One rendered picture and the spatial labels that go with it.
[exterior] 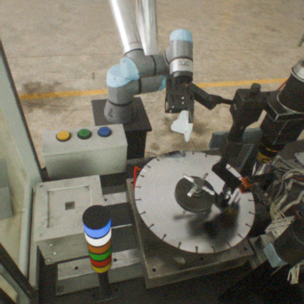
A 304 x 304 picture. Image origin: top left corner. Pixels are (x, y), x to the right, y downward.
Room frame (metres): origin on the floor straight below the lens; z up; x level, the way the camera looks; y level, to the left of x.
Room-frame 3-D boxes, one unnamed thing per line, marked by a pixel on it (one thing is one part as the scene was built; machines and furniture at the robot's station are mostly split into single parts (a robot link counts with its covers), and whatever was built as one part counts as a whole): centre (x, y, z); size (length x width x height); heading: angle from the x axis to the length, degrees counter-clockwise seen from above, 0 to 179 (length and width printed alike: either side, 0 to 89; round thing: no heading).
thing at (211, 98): (0.50, -0.15, 1.21); 0.08 x 0.06 x 0.03; 109
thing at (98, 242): (0.22, 0.07, 1.11); 0.05 x 0.04 x 0.03; 19
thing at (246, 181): (0.50, -0.32, 0.95); 0.10 x 0.03 x 0.07; 109
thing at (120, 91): (0.99, 0.16, 0.91); 0.13 x 0.12 x 0.14; 119
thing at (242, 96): (0.49, -0.19, 1.17); 0.06 x 0.05 x 0.20; 100
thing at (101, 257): (0.22, 0.07, 1.05); 0.05 x 0.04 x 0.03; 19
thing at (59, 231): (0.38, 0.20, 0.82); 0.18 x 0.18 x 0.15; 19
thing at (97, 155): (0.65, 0.23, 0.82); 0.28 x 0.11 x 0.15; 109
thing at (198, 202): (0.44, -0.13, 0.96); 0.11 x 0.11 x 0.03
